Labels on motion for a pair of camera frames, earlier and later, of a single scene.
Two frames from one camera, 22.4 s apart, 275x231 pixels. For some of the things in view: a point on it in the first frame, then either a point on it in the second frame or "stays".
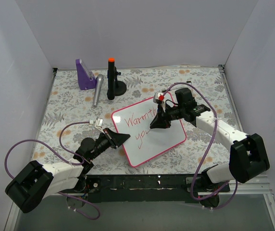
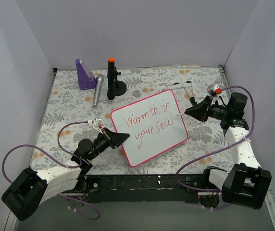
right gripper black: [165, 116] to [207, 109]
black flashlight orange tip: [110, 93] stays
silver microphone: [99, 79] stays
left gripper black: [111, 138] stays
